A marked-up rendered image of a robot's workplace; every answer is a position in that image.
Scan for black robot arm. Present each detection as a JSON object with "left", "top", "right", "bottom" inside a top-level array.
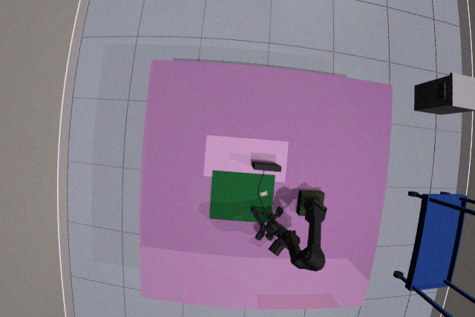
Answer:
[{"left": 266, "top": 197, "right": 327, "bottom": 272}]

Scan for black cable with plug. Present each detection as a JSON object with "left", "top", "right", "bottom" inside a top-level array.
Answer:
[{"left": 250, "top": 207, "right": 261, "bottom": 218}]

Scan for green circuit board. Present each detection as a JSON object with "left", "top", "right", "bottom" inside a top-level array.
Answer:
[{"left": 209, "top": 171, "right": 275, "bottom": 223}]

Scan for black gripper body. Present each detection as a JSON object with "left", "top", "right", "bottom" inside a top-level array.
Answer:
[{"left": 255, "top": 206, "right": 285, "bottom": 241}]

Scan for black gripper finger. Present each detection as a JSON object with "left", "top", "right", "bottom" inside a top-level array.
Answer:
[
  {"left": 257, "top": 210, "right": 272, "bottom": 220},
  {"left": 253, "top": 215, "right": 265, "bottom": 230}
]

